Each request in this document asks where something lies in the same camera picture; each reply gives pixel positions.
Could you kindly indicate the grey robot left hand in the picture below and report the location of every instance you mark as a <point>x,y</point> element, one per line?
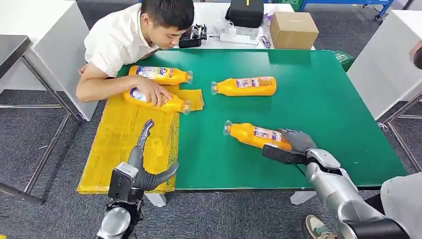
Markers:
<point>146,179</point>

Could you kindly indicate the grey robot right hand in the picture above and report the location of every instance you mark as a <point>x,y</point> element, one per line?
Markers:
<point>300,141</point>

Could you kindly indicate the person's right hand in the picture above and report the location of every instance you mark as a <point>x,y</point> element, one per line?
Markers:
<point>151,92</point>

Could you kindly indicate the orange drink bottle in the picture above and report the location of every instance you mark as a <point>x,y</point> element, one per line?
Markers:
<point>230,89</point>
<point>178,77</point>
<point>174,105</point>
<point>244,135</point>

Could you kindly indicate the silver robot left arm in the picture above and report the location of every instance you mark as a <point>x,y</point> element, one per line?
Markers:
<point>113,224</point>

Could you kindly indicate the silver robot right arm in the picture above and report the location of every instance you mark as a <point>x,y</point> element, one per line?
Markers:
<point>333,191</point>

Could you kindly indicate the white table foot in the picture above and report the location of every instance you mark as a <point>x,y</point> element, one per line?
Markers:
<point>156,199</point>
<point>301,197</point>

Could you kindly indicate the green table mat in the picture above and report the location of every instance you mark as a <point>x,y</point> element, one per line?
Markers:
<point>329,99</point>

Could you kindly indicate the yellow sheet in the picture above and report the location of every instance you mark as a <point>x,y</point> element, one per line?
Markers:
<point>112,138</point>

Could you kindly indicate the black electronic device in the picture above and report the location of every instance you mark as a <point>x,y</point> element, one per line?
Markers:
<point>193,36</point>

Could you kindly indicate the person's shoe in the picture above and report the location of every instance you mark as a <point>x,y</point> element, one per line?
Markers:
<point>316,227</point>

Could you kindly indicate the white table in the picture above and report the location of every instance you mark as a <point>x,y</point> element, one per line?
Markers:
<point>385,66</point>
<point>59,66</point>

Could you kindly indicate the white desk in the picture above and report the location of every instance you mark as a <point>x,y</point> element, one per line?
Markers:
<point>211,13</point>

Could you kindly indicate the white charger plug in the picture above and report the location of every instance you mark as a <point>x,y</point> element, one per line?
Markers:
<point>232,32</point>

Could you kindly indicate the white power strip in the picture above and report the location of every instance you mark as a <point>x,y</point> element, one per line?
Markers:
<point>239,39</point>

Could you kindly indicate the small purple packet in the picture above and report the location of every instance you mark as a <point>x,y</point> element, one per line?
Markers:
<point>264,42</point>

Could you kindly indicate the brown cardboard box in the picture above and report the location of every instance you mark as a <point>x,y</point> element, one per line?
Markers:
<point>293,29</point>

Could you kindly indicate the person in grey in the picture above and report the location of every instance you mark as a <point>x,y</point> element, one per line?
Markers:
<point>405,198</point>

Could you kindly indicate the black bag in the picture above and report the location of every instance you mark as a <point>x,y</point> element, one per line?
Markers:
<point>245,13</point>

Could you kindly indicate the green plastic crate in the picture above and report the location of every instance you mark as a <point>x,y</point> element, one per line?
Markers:
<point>290,3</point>

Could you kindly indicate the steel table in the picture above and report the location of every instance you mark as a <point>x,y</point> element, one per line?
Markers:
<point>10,49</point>

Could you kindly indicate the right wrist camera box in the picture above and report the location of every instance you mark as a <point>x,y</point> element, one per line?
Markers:
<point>280,155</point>

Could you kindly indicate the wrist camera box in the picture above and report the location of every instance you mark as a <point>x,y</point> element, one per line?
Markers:
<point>122,181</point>
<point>280,155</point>

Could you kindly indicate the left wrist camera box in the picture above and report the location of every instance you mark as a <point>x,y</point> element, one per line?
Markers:
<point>122,181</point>

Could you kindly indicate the blue metal frame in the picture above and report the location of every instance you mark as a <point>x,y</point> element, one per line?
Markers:
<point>346,1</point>

